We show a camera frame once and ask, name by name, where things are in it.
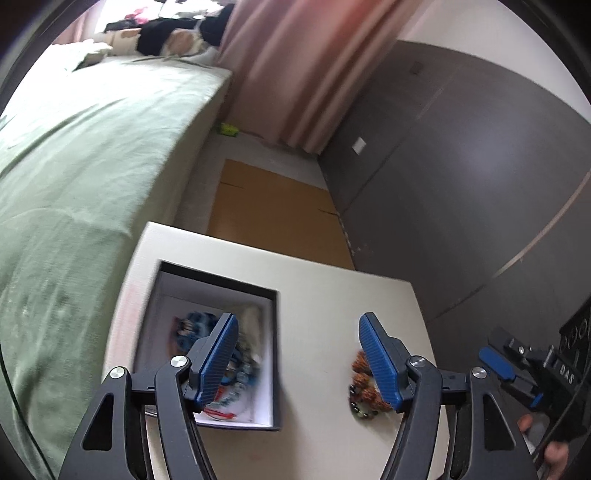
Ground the black clothes heap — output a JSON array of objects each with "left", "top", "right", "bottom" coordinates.
[{"left": 137, "top": 4, "right": 234, "bottom": 55}]

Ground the white bedside table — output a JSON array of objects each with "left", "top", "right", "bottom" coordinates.
[{"left": 104, "top": 222, "right": 451, "bottom": 480}]

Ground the black cardboard box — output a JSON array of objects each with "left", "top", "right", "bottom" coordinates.
[{"left": 131, "top": 260, "right": 282, "bottom": 432}]

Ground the green pillow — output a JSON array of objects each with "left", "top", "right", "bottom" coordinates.
[{"left": 71, "top": 41, "right": 114, "bottom": 70}]

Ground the person's right hand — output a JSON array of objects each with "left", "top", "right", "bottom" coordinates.
[{"left": 517, "top": 412, "right": 571, "bottom": 477}]

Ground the narrow pink curtain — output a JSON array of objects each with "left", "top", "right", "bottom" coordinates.
[{"left": 51, "top": 25, "right": 100, "bottom": 45}]

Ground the brown bead bracelet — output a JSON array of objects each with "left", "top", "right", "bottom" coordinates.
[{"left": 347, "top": 349, "right": 393, "bottom": 421}]

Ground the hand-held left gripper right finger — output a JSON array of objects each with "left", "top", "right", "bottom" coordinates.
[{"left": 359, "top": 312, "right": 541, "bottom": 480}]

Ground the pile of colourful jewelry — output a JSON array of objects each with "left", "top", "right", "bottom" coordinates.
[{"left": 172, "top": 307, "right": 267, "bottom": 421}]

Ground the thin black cable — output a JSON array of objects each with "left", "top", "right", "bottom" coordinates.
[{"left": 0, "top": 348, "right": 52, "bottom": 480}]

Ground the flat brown cardboard sheet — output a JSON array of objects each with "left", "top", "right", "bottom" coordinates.
[{"left": 207, "top": 158, "right": 356, "bottom": 271}]

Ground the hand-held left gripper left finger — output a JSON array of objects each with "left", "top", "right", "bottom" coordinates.
[{"left": 58, "top": 312, "right": 240, "bottom": 480}]

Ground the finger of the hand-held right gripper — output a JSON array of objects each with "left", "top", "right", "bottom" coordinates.
[
  {"left": 508, "top": 376, "right": 542, "bottom": 411},
  {"left": 479, "top": 347, "right": 514, "bottom": 382}
]

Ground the wide pink curtain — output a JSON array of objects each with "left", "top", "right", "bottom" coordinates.
[{"left": 217, "top": 0, "right": 402, "bottom": 153}]

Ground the bed with green sheet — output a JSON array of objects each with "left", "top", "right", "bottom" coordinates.
[{"left": 0, "top": 39, "right": 232, "bottom": 480}]

